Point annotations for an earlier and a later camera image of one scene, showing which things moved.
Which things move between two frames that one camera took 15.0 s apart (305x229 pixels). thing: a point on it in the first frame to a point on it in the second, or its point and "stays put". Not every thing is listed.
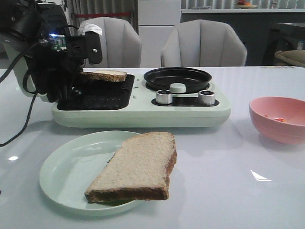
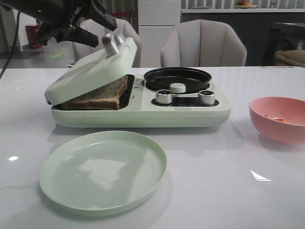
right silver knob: x=206 y=97 stays put
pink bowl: x=281 y=119 stays put
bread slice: x=137 y=170 to x=107 y=97
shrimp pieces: x=279 y=119 stays put
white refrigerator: x=156 y=19 stays put
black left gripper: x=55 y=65 to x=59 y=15
